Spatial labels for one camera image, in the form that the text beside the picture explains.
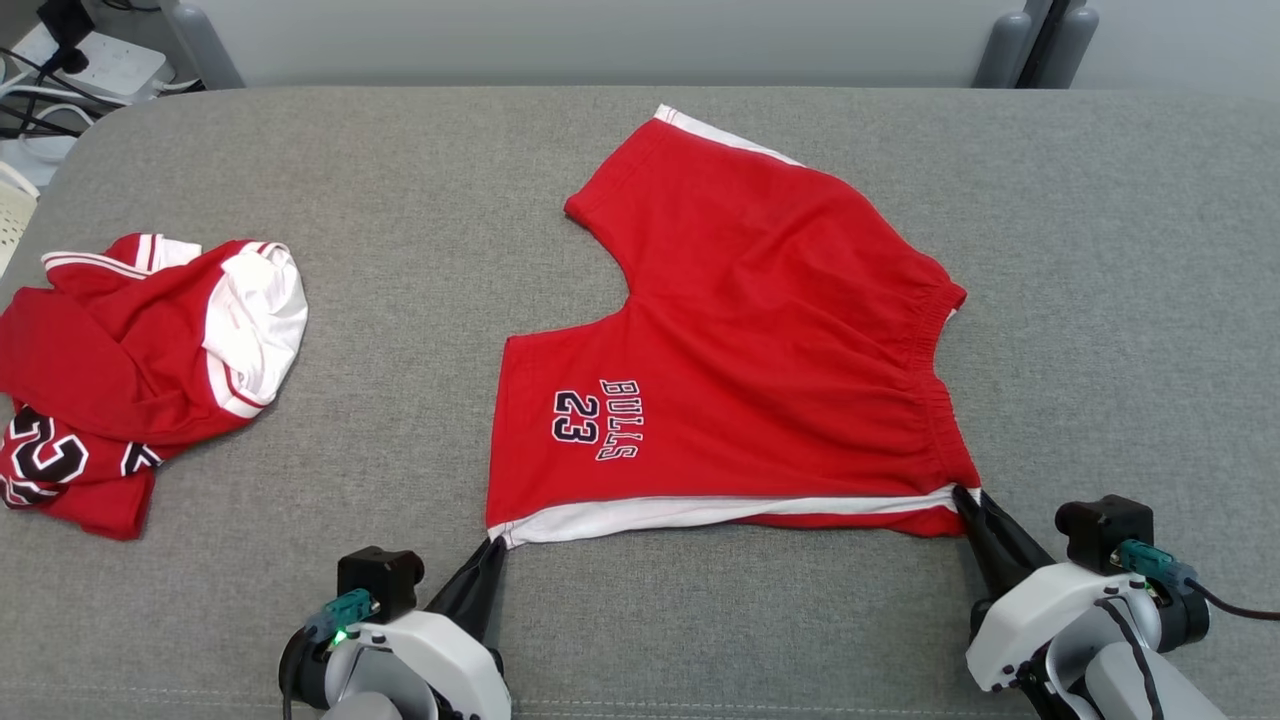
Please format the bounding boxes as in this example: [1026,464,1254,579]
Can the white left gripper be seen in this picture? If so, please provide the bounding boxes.
[345,537,512,720]

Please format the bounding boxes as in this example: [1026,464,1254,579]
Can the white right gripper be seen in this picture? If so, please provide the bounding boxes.
[953,485,1163,693]

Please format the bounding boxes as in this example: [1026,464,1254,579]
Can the red Bulls 23 shorts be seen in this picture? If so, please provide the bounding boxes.
[486,104,983,549]

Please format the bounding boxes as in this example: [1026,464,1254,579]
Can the red and white jersey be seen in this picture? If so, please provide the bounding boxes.
[0,233,309,541]

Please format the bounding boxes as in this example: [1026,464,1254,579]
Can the grey fabric sofa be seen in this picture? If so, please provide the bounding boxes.
[0,85,1280,720]

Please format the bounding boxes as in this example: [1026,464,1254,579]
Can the grey partition foot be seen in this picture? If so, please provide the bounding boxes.
[160,0,246,89]
[1048,5,1101,89]
[973,10,1031,89]

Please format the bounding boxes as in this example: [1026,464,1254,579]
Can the cream perforated laundry basket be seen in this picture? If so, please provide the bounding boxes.
[0,160,39,276]

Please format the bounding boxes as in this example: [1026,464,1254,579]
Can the white power strip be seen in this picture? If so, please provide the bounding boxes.
[10,22,167,103]

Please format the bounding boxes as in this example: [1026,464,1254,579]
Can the black power plug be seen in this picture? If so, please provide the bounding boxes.
[38,0,97,53]

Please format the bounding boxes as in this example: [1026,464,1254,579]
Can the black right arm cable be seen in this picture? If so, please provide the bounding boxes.
[1118,540,1280,621]

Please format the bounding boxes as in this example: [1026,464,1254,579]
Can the dark partition post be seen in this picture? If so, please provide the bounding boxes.
[1015,0,1071,89]

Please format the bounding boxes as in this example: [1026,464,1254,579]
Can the white floor cable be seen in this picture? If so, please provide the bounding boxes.
[0,75,97,163]

